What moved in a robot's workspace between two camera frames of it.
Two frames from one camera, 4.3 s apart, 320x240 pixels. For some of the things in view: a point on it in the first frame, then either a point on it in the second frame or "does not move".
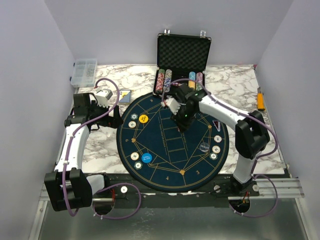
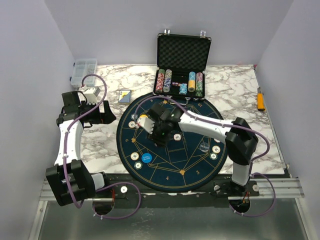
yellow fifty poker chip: x=132 y=124 does not move
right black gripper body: x=184 y=116 → x=160 y=134
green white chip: x=138 y=165 does not move
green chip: x=134 y=116 does not move
